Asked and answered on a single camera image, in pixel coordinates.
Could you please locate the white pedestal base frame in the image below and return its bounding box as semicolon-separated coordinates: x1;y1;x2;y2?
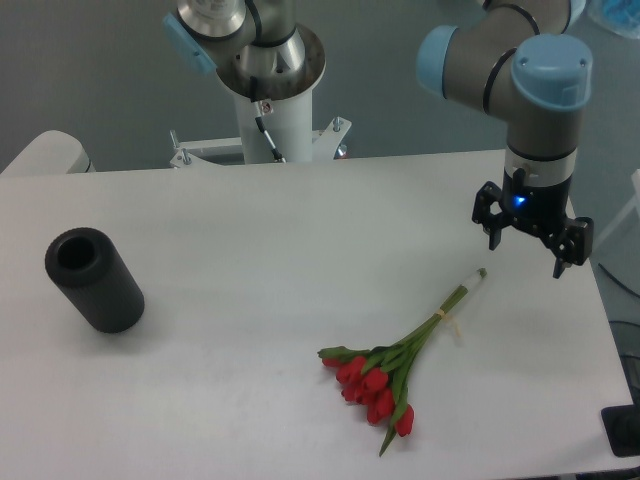
169;117;352;169

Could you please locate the white rounded chair back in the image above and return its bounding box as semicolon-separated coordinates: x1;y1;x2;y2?
1;130;96;178

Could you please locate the black floor cable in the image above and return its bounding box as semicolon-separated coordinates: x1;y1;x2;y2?
597;262;640;296

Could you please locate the blue plastic bag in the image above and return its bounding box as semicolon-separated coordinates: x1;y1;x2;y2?
587;0;639;40

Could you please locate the white frame at right edge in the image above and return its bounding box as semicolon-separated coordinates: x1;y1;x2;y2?
593;170;639;251

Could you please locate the black ribbed cylinder vase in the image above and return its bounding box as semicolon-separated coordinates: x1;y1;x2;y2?
45;227;145;334

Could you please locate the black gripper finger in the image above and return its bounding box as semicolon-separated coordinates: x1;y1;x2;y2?
544;216;595;279
472;181;511;250

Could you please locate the black pedestal cable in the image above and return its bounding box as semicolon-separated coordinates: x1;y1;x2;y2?
248;74;287;164

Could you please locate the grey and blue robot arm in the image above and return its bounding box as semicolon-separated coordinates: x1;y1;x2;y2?
162;1;594;275

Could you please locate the red tulip bouquet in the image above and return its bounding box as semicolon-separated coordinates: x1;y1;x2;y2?
317;268;488;456

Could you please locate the black device at table edge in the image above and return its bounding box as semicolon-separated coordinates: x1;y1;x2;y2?
601;405;639;458

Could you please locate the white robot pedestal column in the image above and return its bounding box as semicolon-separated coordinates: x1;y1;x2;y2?
214;24;327;164

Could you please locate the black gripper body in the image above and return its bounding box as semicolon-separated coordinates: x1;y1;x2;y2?
501;173;572;237

